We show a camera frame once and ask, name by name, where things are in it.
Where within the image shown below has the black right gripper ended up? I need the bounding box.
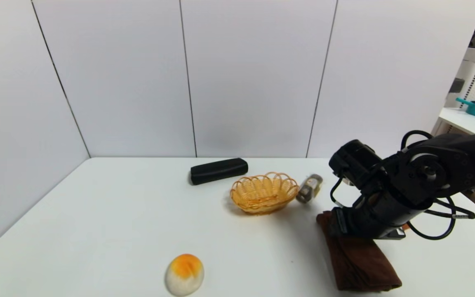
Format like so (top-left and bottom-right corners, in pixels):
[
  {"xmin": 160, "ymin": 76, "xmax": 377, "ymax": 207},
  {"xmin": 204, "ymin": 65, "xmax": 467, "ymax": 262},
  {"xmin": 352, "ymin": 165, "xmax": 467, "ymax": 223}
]
[{"xmin": 319, "ymin": 191, "xmax": 414, "ymax": 239}]

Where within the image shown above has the brown towel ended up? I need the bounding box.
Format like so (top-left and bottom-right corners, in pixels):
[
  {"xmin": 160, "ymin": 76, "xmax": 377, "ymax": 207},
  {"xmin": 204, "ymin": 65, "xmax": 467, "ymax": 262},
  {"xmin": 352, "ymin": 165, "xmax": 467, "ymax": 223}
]
[{"xmin": 317, "ymin": 210, "xmax": 403, "ymax": 292}]

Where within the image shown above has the yellow wicker basket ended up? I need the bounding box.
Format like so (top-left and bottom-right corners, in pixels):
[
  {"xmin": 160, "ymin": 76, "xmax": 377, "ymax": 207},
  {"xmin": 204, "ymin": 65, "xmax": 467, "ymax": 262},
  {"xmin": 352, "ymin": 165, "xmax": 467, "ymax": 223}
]
[{"xmin": 230, "ymin": 172, "xmax": 299, "ymax": 215}]

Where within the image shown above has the clear wrapped chocolate pack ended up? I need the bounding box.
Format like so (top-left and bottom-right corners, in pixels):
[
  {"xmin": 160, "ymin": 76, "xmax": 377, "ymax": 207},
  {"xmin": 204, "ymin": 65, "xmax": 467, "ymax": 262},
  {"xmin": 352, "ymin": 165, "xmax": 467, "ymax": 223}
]
[{"xmin": 296, "ymin": 174, "xmax": 323, "ymax": 205}]

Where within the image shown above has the black rectangular case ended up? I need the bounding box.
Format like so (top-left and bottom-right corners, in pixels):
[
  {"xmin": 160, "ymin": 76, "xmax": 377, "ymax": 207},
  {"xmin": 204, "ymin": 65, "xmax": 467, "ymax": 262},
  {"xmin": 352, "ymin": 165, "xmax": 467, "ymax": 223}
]
[{"xmin": 190, "ymin": 158, "xmax": 249, "ymax": 186}]

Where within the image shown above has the orange and white bun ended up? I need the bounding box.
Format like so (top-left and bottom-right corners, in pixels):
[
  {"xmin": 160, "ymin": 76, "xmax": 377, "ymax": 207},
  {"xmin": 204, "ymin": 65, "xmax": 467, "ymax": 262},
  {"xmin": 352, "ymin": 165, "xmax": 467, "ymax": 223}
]
[{"xmin": 165, "ymin": 253, "xmax": 205, "ymax": 296}]

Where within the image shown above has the white side table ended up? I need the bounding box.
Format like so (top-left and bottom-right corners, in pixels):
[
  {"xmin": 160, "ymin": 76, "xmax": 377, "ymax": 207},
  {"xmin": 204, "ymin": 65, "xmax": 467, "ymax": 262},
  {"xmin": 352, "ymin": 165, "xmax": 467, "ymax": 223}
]
[{"xmin": 438, "ymin": 108, "xmax": 475, "ymax": 135}]

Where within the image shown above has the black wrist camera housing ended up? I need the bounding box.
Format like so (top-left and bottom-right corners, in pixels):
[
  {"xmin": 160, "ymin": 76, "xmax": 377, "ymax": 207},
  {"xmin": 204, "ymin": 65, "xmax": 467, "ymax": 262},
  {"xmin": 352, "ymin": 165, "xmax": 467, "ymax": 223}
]
[{"xmin": 329, "ymin": 139, "xmax": 386, "ymax": 188}]

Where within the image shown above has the black short arm cable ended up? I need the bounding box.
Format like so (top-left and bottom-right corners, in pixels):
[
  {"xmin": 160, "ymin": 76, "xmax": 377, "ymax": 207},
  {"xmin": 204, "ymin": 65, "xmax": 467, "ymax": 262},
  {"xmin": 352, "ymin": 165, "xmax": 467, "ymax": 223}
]
[{"xmin": 400, "ymin": 130, "xmax": 434, "ymax": 151}]

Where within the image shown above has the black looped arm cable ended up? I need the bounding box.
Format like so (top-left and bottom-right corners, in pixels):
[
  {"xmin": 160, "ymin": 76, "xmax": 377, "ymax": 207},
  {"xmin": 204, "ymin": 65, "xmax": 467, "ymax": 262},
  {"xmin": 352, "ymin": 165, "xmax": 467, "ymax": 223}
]
[{"xmin": 404, "ymin": 197, "xmax": 475, "ymax": 241}]

